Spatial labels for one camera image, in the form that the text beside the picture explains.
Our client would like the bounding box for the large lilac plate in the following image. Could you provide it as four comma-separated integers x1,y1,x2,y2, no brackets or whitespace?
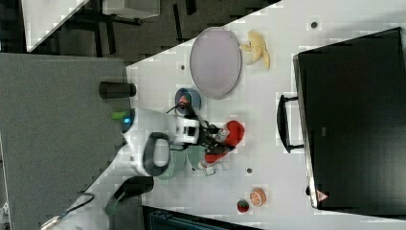
190,27,242,100

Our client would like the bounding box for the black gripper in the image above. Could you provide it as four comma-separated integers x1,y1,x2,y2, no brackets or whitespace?
198,122,236,155

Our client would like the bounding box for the red strawberry toy on table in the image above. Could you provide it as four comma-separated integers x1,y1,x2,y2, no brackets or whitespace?
237,199,249,213

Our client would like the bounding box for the yellow banana toy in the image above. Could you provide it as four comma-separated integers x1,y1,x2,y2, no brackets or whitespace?
239,31,270,69

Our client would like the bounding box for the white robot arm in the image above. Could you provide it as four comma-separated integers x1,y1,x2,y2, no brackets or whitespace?
40,108,245,230

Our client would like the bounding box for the black toaster oven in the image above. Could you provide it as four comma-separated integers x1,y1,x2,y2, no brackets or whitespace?
293,27,406,219

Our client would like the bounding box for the black cylinder post upper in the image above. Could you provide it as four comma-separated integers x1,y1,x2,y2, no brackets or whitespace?
99,81,137,99

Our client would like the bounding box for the green oval colander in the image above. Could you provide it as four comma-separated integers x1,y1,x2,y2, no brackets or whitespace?
154,150,186,185

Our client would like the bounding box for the orange slice toy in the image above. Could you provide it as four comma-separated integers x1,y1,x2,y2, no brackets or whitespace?
250,187,266,207

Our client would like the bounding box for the blue metal frame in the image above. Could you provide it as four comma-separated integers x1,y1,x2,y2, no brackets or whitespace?
143,205,260,230

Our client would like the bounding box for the green mug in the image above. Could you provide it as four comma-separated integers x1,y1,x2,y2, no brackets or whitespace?
187,146,217,176

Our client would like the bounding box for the red ketchup bottle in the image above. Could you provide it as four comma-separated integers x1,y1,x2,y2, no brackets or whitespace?
205,120,245,165

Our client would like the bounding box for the red strawberry in bowl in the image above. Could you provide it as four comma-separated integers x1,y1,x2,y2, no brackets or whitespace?
178,96,190,106

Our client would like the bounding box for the small blue bowl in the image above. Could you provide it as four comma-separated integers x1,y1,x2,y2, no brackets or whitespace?
174,88,201,115

